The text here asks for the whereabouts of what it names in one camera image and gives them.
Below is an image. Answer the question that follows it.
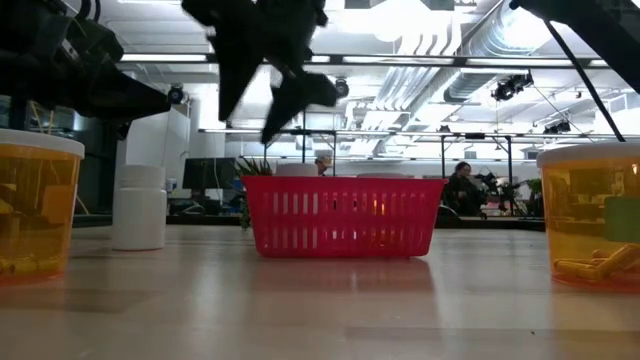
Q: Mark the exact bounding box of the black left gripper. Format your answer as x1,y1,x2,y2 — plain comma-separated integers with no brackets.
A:
180,0,340,147

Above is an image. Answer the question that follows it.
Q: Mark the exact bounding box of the white plastic pill bottle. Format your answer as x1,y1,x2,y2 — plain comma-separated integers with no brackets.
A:
110,164,168,251

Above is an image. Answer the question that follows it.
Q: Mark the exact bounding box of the orange pill bottle white cap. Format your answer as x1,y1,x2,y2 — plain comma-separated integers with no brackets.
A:
0,128,86,284
536,142,640,294

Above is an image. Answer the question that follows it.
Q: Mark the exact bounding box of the red plastic basket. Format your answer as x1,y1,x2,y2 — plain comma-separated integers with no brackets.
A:
241,174,448,260

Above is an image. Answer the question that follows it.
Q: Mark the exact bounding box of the potted succulent black bowl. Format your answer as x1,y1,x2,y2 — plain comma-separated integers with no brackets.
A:
233,157,275,230

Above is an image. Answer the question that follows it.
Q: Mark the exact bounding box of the person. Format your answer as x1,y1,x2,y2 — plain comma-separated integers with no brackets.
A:
314,153,334,177
442,160,489,217

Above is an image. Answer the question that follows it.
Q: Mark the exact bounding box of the black computer monitor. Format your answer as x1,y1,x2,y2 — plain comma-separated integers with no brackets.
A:
182,157,237,199

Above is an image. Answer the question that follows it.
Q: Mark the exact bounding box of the black ceiling spotlight cluster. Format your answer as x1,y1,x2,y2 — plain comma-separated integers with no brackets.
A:
491,71,535,102

